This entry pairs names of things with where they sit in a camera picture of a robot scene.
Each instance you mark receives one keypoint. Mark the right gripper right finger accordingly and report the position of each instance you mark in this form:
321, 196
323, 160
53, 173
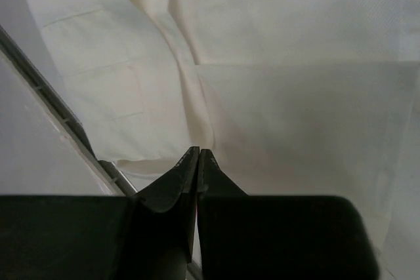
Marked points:
212, 180

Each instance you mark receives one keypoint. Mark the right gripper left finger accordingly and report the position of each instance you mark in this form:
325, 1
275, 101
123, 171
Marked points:
171, 202

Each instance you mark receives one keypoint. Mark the white skirt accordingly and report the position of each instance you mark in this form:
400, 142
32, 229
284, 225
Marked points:
293, 97

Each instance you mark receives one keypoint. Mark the aluminium rail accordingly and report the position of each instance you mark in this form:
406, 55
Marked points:
81, 236

